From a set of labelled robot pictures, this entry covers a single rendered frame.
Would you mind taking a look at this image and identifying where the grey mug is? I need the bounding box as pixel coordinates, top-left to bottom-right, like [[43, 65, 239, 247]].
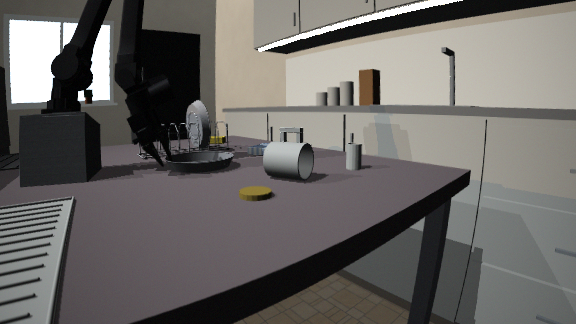
[[263, 127, 314, 181]]

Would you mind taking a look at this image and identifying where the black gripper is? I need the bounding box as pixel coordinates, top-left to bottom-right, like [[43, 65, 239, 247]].
[[132, 123, 173, 167]]

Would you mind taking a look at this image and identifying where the yellow sponge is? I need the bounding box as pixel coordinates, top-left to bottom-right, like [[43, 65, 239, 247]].
[[210, 136, 226, 144]]

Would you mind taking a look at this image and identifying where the blue checkered towel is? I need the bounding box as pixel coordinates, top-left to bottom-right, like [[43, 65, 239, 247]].
[[248, 143, 269, 156]]

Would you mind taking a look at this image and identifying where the grey ribbed draining mat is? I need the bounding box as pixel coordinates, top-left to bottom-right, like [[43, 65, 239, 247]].
[[0, 196, 75, 324]]

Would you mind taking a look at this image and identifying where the flat round gold disc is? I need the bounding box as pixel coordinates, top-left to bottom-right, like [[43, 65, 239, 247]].
[[239, 186, 272, 201]]

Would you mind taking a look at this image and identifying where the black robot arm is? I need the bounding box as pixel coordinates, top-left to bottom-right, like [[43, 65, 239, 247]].
[[41, 0, 175, 139]]

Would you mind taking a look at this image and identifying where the grey cylinder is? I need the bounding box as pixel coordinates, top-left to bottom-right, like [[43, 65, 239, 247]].
[[346, 143, 362, 170]]

